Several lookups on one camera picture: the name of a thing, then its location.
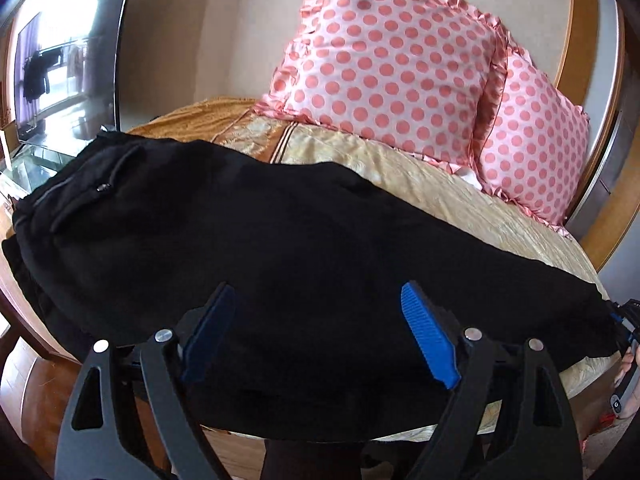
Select black pants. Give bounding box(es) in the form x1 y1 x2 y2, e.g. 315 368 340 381
2 133 616 442

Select person's right hand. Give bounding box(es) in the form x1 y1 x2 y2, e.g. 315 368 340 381
611 346 640 419

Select right pink polka-dot pillow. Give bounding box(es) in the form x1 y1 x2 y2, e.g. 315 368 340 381
475 50 589 230

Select pink polka-dot pillow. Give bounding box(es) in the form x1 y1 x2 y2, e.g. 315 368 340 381
255 0 510 172
475 50 589 230

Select person's black-clad legs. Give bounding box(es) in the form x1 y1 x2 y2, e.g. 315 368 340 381
260 440 366 480

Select left pink polka-dot pillow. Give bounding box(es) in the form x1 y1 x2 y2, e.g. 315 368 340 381
255 0 510 172

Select cream gold patterned bedspread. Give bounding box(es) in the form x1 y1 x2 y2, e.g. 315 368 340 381
127 96 622 443

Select black flat television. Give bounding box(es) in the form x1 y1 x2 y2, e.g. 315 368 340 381
12 0 128 155

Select wooden headboard frame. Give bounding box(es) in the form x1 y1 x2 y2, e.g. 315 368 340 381
556 0 639 271

